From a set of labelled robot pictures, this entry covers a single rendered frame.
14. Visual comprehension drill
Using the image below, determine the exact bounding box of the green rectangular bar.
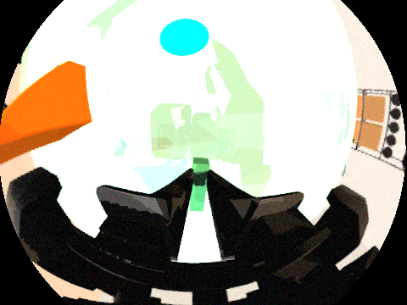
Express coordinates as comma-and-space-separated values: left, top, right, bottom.
190, 157, 210, 213

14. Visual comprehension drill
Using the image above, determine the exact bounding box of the cyan circle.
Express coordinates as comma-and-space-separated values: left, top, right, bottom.
159, 18, 209, 57

